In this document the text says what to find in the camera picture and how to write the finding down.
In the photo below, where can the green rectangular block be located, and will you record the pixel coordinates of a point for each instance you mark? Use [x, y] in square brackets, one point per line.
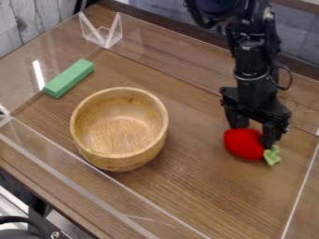
[69, 78]

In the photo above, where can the clear acrylic enclosure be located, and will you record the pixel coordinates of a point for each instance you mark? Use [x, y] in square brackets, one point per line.
[195, 192]

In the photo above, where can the black metal table bracket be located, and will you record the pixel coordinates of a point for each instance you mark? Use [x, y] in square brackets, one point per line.
[43, 227]

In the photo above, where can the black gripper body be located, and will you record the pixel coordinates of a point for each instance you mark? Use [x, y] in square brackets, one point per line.
[256, 94]

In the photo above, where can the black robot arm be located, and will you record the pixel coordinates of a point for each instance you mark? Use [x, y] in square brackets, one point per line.
[247, 23]

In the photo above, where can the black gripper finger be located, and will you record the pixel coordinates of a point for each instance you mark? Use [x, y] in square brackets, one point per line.
[273, 129]
[237, 118]

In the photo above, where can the wooden bowl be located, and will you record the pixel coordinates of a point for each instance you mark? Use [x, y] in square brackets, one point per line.
[119, 127]

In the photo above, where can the red plush strawberry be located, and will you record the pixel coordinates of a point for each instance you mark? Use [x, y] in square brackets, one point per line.
[243, 142]

